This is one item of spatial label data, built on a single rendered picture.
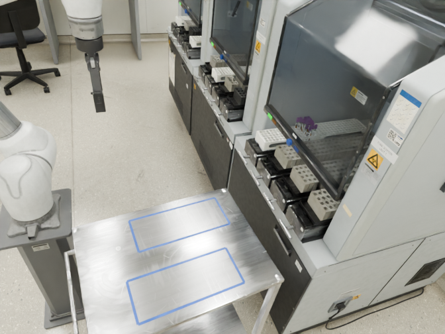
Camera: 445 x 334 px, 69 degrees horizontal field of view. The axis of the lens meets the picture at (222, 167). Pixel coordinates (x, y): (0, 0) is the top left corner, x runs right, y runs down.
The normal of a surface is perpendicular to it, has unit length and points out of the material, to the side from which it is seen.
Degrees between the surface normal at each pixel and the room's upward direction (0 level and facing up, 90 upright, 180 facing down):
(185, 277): 0
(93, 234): 0
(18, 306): 0
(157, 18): 90
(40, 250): 90
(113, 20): 90
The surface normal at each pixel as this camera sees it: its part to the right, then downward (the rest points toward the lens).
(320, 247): 0.10, -0.75
